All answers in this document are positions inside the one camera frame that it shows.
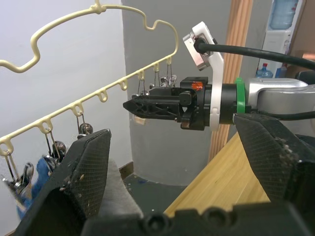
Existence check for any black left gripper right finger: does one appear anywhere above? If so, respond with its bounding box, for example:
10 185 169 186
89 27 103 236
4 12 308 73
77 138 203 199
232 114 315 205

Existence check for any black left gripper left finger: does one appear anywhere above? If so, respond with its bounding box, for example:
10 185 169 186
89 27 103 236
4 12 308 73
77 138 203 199
14 129 112 236

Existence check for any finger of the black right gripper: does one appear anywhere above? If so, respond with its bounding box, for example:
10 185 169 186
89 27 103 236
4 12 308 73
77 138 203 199
131 88 181 99
123 95 181 121

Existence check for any metal hanger clip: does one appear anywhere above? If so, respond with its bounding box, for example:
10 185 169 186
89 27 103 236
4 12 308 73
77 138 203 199
44 129 67 170
0 149 35 200
75 112 94 140
131 78 151 125
149 70 170 89
166 62 179 88

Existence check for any grey sock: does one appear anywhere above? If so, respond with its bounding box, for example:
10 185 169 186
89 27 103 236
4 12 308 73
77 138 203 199
99 158 144 218

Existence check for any cream clip hanger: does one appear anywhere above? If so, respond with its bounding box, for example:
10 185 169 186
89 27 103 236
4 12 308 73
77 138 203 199
0 0 179 158

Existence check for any blue sock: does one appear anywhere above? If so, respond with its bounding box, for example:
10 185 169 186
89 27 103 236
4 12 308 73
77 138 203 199
15 156 53 220

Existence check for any blue water jug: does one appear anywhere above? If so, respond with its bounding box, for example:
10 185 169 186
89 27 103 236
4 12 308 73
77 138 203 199
274 63 289 79
255 63 274 79

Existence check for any white water dispenser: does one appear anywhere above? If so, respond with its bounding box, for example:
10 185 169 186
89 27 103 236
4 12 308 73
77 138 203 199
260 26 297 58

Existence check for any large blue water bottle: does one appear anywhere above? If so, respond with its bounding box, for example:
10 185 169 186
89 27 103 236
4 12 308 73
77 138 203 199
268 0 300 31

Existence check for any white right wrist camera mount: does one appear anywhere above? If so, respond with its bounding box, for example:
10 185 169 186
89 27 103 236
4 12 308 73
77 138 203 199
182 21 225 131

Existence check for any green arm ring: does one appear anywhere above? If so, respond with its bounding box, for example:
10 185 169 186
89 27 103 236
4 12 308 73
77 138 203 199
233 77 247 114

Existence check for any thin black cable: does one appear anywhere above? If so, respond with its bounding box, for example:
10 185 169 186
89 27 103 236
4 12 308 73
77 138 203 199
251 108 315 121

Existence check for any wooden frame post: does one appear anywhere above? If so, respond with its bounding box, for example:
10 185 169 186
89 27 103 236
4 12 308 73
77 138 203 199
208 0 254 163

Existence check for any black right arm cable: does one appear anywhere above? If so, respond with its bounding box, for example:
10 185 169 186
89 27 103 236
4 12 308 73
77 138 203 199
193 39 315 86

